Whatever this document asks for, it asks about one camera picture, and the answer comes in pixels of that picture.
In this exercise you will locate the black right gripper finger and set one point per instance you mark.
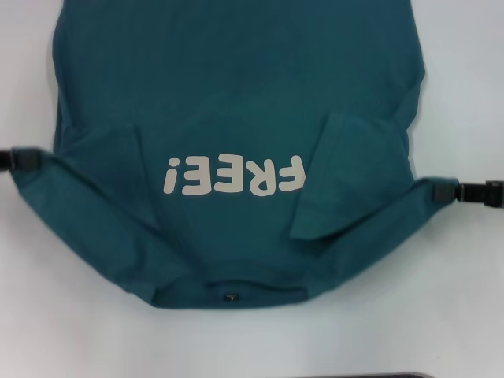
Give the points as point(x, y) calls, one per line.
point(464, 193)

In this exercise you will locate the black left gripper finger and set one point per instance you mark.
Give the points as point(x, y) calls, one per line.
point(23, 159)

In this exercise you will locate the teal T-shirt with FREE print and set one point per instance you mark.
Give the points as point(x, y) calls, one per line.
point(236, 78)

